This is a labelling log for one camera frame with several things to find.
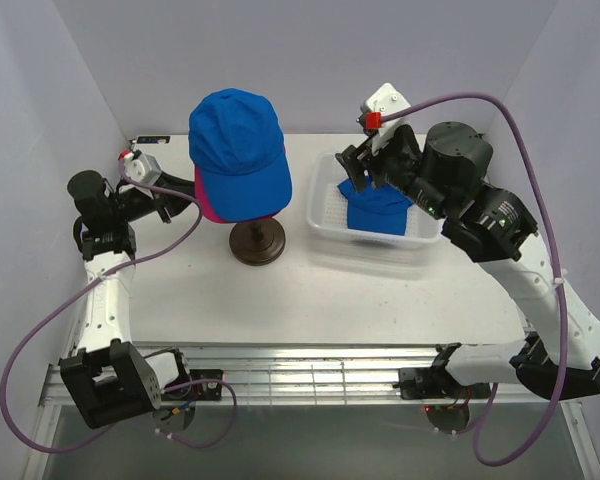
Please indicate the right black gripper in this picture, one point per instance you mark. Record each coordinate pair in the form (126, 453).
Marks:
(354, 161)

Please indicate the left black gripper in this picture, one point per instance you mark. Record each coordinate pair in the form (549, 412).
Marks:
(170, 182)

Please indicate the pink cap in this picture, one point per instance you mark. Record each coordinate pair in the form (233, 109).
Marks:
(201, 194)

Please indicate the blue cap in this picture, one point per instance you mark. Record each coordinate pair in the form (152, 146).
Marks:
(237, 133)
(382, 210)

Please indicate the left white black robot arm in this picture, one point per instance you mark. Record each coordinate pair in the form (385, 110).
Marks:
(108, 379)

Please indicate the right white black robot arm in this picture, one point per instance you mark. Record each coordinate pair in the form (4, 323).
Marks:
(445, 178)

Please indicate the white plastic basket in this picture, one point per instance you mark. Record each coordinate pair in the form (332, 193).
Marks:
(326, 212)

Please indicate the brown round wooden stand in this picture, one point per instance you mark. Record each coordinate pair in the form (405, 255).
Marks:
(257, 243)

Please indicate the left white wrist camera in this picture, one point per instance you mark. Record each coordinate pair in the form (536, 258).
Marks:
(139, 167)

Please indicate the aluminium rail frame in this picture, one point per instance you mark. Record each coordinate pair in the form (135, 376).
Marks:
(329, 322)

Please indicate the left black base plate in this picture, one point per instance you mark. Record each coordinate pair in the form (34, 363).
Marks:
(208, 391)

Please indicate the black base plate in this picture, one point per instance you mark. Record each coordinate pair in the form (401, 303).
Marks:
(434, 382)
(208, 391)

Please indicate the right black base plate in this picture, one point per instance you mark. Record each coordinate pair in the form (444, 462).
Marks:
(434, 382)

